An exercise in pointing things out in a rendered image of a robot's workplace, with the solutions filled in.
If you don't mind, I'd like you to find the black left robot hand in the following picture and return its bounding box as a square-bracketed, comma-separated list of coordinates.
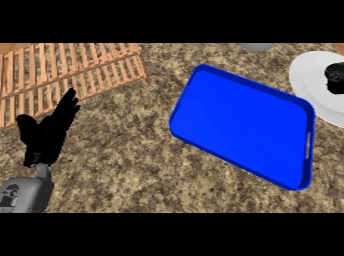
[16, 87, 83, 168]

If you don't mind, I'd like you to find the white plate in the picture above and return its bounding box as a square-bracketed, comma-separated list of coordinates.
[288, 50, 344, 131]

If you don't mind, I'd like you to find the blue plastic tray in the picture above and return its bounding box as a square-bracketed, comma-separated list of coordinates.
[168, 63, 317, 192]

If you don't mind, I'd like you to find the wooden slatted rack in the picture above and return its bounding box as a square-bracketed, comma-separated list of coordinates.
[0, 43, 152, 136]

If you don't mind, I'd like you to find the grey round object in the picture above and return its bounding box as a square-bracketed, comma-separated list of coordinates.
[236, 43, 277, 52]

